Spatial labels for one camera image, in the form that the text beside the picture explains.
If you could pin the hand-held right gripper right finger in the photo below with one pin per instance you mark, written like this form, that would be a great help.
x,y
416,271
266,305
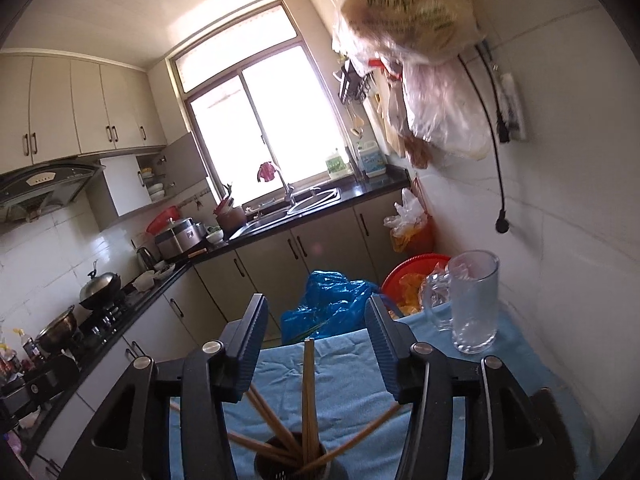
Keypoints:
x,y
385,350

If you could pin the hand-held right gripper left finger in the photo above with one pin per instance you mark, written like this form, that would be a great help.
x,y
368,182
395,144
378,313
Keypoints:
x,y
250,345

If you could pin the bunch of wooden chopsticks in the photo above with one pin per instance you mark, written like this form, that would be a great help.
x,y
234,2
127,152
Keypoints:
x,y
310,400

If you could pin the dark grey utensil holder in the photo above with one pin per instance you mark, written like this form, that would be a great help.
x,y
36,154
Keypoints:
x,y
265,467

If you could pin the blue table cloth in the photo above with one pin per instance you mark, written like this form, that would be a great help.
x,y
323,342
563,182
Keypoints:
x,y
340,390

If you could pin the blue plastic bag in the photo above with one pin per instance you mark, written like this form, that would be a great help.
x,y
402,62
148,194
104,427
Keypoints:
x,y
330,300

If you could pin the red plastic basin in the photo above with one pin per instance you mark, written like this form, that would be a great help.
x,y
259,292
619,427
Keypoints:
x,y
400,275

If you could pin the clear glass mug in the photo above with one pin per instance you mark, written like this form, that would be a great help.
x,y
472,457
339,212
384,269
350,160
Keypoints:
x,y
475,300

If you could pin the grey kitchen base cabinets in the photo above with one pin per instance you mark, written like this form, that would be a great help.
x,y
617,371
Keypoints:
x,y
325,245

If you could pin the white dish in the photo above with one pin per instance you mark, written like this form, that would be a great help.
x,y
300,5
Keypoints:
x,y
144,281

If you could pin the stainless steel rice cooker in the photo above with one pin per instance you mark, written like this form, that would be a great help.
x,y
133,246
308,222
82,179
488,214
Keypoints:
x,y
180,240

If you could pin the brown clay pot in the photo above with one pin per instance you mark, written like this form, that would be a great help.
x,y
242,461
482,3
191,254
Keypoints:
x,y
232,220

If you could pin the steel kettle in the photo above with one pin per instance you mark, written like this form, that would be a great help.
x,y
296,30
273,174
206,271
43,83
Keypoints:
x,y
146,259

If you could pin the white plastic bag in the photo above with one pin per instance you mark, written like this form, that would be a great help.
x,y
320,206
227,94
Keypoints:
x,y
407,210

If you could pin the black gas stove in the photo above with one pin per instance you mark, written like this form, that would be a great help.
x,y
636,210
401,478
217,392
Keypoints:
x,y
105,322

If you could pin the red strainer basket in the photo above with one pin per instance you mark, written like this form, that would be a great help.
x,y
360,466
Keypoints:
x,y
160,220

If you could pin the steel sink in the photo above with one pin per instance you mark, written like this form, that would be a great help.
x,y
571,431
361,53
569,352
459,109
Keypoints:
x,y
310,200

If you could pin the steel faucet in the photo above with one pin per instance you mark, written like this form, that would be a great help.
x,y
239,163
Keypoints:
x,y
286,190

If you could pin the black wok with lid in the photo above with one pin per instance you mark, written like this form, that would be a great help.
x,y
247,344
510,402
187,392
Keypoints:
x,y
100,287

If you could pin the black kitchen countertop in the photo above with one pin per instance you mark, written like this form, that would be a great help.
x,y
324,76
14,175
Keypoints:
x,y
370,187

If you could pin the magenta cloth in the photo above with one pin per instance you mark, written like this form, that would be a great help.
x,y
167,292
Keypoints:
x,y
266,171

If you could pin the white detergent jug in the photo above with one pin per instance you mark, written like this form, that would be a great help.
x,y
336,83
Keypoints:
x,y
372,160

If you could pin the green dish soap bottle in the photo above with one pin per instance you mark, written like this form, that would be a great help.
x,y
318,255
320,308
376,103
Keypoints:
x,y
337,165

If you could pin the dark metal wok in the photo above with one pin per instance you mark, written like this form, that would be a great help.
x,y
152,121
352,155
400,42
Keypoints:
x,y
57,332

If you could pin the wooden cutting board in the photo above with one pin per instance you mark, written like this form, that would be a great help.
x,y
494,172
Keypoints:
x,y
387,130

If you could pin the dark sauce bottle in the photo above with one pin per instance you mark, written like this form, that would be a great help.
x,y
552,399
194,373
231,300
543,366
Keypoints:
x,y
30,355

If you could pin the kitchen window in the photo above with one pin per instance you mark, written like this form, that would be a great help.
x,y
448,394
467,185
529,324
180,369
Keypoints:
x,y
280,110

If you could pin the clear plastic bag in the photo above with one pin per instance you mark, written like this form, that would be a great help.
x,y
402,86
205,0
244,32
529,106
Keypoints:
x,y
440,110

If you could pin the grey range hood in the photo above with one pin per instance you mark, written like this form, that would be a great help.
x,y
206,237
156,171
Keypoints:
x,y
40,185

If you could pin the white power strip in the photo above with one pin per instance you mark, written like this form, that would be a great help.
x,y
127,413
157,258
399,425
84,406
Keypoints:
x,y
512,105

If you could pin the clear bag with tan contents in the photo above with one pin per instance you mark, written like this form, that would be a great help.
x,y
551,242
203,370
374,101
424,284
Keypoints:
x,y
415,10

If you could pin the open wall cabinet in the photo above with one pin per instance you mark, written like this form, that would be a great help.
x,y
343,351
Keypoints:
x,y
120,185

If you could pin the black wall rack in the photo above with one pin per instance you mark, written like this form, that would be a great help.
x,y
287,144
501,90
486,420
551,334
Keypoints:
x,y
352,85

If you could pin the grey upper wall cabinets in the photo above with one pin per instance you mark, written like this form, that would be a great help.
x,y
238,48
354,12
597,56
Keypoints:
x,y
90,105

